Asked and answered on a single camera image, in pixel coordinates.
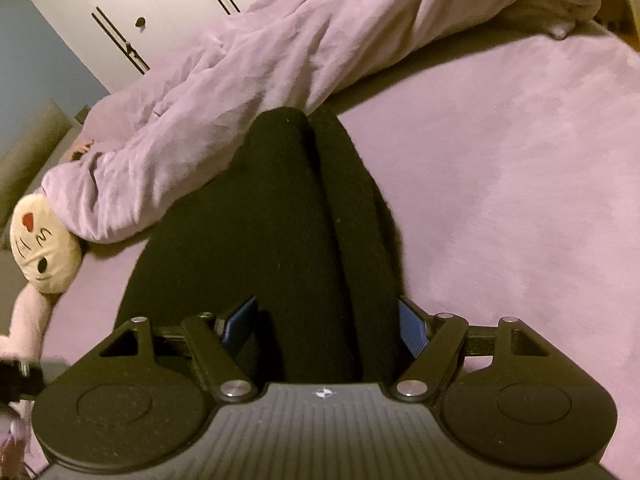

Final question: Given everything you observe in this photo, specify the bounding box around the cream cat plush toy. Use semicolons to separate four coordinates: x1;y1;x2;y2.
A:
0;192;84;361

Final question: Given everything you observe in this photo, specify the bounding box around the black knit sweater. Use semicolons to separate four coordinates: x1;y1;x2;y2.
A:
117;106;436;392

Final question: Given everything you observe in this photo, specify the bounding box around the purple fleece duvet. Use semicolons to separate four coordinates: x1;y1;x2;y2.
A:
40;0;601;243

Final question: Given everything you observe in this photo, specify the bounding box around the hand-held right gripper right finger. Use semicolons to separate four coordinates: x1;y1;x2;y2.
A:
391;296;543;403

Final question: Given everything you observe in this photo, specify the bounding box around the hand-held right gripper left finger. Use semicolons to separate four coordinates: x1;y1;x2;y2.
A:
100;296;258;403

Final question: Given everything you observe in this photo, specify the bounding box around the grey-green padded headboard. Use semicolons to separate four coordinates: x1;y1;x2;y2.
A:
0;97;89;251

